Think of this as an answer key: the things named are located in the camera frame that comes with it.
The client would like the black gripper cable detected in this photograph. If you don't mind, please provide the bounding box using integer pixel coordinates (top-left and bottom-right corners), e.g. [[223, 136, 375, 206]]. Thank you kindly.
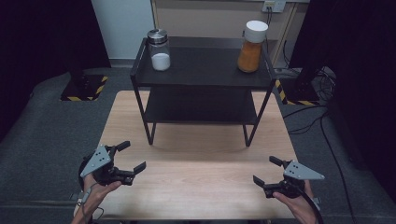
[[78, 155, 94, 188], [298, 186, 325, 224]]

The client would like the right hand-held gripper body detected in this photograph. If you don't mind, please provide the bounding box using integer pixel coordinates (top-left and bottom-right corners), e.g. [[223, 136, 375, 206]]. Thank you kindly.
[[262, 159, 326, 200]]

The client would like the glass salt jar silver lid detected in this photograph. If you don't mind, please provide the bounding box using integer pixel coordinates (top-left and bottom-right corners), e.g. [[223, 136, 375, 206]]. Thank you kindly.
[[147, 28, 172, 72]]

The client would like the black stand base striped tape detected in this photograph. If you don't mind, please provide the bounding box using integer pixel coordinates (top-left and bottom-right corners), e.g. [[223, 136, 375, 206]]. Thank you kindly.
[[275, 77, 321, 106], [60, 73, 109, 102]]

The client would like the black two-tier shelf rack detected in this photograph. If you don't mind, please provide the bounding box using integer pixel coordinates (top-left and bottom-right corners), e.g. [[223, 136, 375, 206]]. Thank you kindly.
[[130, 36, 277, 147]]

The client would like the long black floor cable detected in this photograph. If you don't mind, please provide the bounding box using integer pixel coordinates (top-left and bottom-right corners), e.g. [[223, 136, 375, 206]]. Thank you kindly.
[[281, 105, 357, 224]]

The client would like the tangle of black cables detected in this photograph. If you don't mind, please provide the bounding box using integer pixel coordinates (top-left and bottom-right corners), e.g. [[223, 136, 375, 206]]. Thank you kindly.
[[310, 65, 338, 105]]

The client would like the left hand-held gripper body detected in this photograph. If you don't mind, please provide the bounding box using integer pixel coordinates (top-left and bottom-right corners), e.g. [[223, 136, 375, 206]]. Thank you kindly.
[[78, 144, 136, 187]]

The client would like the person's left hand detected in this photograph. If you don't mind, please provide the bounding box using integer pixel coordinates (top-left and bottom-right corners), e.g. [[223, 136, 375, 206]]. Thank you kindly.
[[81, 174, 123, 216]]

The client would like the grey wrist strap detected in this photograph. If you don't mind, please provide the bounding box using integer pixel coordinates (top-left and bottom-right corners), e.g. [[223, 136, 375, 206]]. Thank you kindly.
[[69, 182, 95, 207]]

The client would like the orange spice jar white lid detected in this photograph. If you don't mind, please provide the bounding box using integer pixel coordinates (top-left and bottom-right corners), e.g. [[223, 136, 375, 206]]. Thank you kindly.
[[237, 20, 269, 74]]

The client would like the black curtain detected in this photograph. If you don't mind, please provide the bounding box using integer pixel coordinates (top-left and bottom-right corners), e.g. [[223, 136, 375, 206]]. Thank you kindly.
[[289, 0, 396, 195]]

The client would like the white wall outlet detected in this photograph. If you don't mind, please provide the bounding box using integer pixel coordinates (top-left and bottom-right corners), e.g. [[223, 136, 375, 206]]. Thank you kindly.
[[262, 0, 287, 14]]

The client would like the person's right hand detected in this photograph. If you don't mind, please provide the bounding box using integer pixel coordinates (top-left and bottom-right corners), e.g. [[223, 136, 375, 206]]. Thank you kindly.
[[273, 180, 316, 218]]

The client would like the beige cabinet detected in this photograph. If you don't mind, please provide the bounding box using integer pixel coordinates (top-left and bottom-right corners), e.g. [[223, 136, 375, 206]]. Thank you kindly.
[[150, 0, 310, 67]]

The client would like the black outlet cable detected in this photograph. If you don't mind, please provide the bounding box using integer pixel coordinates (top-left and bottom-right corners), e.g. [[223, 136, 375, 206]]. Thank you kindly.
[[262, 6, 275, 45]]

